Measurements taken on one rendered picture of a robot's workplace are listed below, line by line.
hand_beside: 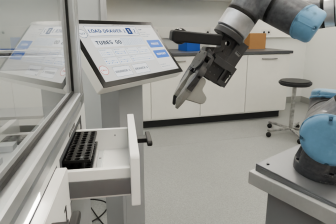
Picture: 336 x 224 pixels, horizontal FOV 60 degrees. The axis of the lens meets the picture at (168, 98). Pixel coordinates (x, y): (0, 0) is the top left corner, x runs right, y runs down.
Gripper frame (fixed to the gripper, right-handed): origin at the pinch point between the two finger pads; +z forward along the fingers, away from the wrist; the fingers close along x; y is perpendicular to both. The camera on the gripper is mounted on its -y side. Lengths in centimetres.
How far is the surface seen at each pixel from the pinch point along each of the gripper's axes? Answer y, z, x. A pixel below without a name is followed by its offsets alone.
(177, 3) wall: 24, -81, 340
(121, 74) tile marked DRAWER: -10.5, 7.0, 46.7
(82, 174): -10.8, 20.6, -12.6
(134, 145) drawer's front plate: -4.5, 11.5, -9.4
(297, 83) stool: 158, -62, 208
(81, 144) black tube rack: -13.1, 20.4, 0.0
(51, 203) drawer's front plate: -14.5, 18.4, -28.4
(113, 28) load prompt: -23, -6, 64
